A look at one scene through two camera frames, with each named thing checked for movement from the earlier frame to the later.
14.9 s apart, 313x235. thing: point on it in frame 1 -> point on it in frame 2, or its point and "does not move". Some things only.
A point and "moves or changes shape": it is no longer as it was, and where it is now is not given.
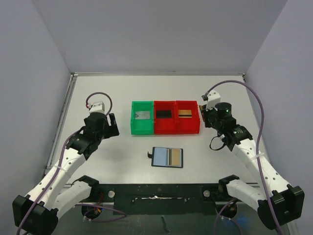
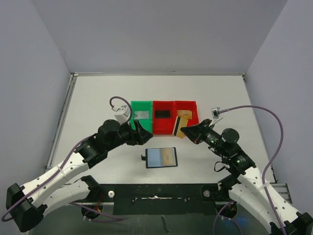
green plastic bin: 142,127 does not move
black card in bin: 164,114 does not move
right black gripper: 206,117 -> 201,133
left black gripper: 109,126 -> 135,134
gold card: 175,157 -> 180,123
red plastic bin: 187,125 does not move
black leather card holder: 160,157 moves or changes shape
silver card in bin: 142,115 does not move
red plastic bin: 165,126 does not move
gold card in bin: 185,113 does not move
